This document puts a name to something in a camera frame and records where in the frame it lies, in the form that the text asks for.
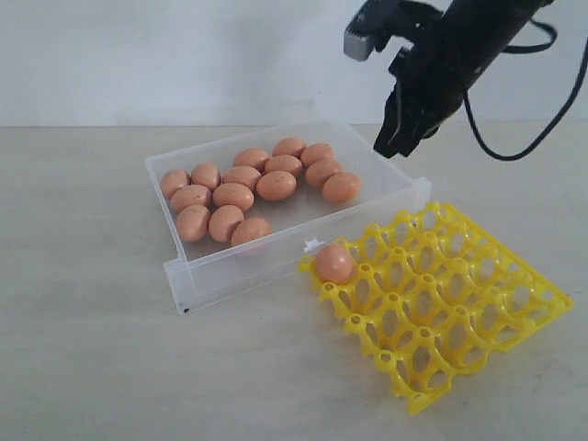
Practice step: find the clear plastic bin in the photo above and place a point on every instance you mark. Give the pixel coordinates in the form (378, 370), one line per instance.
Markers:
(207, 272)

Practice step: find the brown egg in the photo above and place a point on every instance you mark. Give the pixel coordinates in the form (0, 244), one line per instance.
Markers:
(235, 194)
(172, 181)
(334, 263)
(276, 186)
(253, 157)
(188, 196)
(316, 152)
(290, 146)
(245, 175)
(341, 187)
(224, 221)
(286, 163)
(249, 230)
(192, 223)
(206, 174)

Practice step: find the yellow plastic egg tray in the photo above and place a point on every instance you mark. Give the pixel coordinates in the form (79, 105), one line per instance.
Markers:
(432, 295)

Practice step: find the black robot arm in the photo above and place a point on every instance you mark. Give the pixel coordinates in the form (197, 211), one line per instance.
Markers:
(508, 26)

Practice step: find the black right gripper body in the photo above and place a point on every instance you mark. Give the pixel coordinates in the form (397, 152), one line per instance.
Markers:
(434, 75)

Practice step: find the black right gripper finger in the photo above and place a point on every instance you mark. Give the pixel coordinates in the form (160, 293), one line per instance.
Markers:
(396, 132)
(411, 132)

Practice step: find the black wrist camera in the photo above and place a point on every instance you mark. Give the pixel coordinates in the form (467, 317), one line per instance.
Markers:
(377, 22)

